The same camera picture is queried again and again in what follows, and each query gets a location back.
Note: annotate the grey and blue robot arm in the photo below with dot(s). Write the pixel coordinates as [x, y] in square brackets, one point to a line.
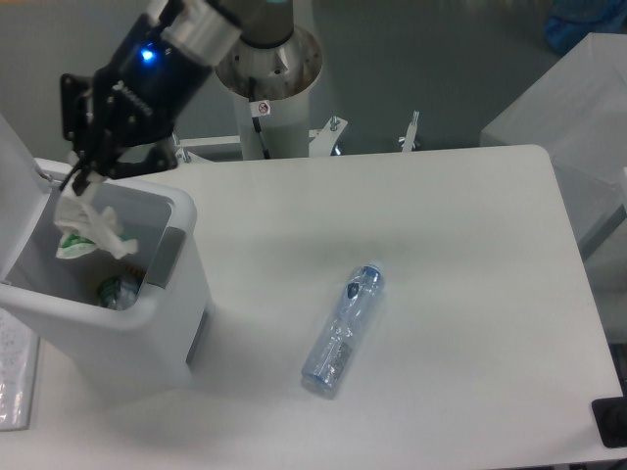
[205, 31]

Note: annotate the trash inside the can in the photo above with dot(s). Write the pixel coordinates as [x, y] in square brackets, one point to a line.
[120, 291]

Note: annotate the white covered cabinet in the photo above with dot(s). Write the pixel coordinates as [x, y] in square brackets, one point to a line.
[577, 112]

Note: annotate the white pedestal base frame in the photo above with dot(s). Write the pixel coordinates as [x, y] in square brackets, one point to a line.
[322, 142]

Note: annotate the blue plastic bag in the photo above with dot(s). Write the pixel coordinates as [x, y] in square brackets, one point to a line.
[569, 22]

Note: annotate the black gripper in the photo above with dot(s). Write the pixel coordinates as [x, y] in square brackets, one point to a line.
[136, 98]

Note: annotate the clear plastic water bottle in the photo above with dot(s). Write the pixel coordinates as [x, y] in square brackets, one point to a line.
[343, 330]

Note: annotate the white trash can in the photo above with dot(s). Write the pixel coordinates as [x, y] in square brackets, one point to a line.
[140, 316]

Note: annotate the black device at table edge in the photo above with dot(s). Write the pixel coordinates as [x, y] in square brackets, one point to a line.
[610, 416]

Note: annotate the paper sheet in plastic sleeve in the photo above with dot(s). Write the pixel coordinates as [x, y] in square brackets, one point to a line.
[19, 354]

